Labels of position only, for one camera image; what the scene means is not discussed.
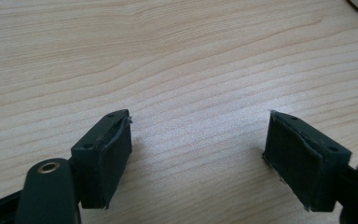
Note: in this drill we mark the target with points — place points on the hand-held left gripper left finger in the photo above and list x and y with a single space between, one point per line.
105 168

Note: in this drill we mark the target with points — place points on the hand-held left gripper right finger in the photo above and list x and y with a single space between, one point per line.
304 165

